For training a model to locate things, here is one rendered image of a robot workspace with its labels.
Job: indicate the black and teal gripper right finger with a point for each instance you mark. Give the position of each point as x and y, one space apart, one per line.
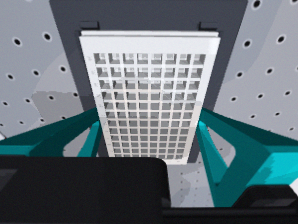
262 157

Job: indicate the dark grey rectangular plate holder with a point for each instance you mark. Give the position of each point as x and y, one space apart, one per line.
73 16

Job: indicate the grey flat base plate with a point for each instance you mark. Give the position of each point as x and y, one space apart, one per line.
260 87

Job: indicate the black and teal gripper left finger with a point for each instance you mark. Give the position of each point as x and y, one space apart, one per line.
50 140

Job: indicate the white well plate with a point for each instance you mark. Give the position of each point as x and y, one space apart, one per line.
151 88

